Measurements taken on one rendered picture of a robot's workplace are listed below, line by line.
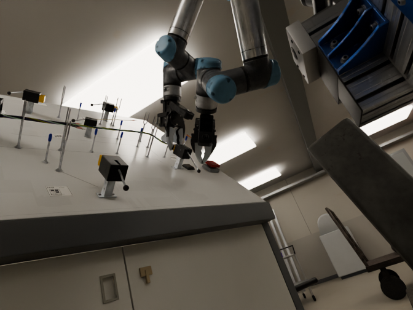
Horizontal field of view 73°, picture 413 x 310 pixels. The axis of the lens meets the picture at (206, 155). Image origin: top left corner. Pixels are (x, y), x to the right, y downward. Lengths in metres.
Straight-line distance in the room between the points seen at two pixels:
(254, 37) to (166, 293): 0.69
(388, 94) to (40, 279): 0.74
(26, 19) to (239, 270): 2.19
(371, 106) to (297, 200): 7.39
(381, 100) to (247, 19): 0.41
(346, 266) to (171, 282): 6.40
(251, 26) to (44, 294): 0.77
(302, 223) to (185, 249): 7.16
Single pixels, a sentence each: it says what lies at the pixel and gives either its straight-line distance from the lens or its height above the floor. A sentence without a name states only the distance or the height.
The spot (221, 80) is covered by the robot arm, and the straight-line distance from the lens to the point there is 0.77.
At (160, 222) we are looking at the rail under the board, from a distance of 0.74.
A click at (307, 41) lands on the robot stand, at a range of 0.71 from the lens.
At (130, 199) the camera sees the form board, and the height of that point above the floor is 0.91.
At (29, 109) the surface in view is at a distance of 1.36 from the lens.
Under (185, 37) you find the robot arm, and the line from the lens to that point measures 1.04.
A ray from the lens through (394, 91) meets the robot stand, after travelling 0.63.
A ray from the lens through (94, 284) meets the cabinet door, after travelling 0.68.
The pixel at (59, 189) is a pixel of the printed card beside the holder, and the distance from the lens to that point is 0.76.
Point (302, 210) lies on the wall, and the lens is 7.92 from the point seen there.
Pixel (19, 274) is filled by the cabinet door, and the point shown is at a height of 0.78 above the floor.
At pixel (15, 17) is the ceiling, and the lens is 2.52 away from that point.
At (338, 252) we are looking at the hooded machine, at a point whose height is 0.51.
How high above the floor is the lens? 0.64
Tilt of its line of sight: 25 degrees up
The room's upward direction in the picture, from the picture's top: 20 degrees counter-clockwise
